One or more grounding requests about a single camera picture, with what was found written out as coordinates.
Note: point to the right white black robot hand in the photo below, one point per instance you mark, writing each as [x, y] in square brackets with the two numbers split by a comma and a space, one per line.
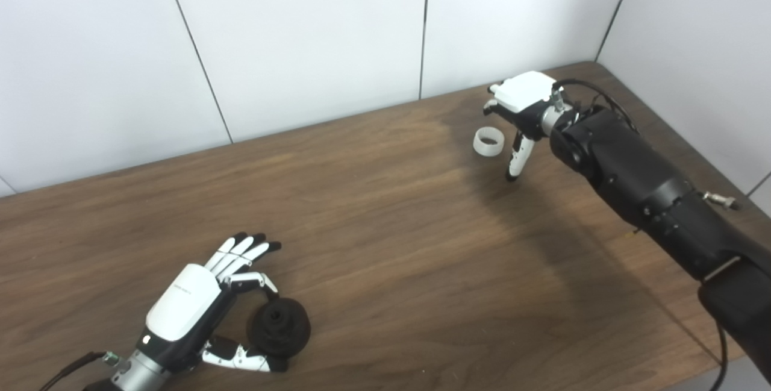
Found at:
[524, 90]

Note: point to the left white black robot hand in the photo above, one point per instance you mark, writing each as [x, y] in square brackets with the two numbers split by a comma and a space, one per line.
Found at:
[181, 303]

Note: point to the round black plastic part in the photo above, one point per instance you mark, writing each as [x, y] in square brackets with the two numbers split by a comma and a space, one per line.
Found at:
[280, 328]

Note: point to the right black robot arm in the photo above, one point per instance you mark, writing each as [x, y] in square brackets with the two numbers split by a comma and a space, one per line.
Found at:
[650, 186]

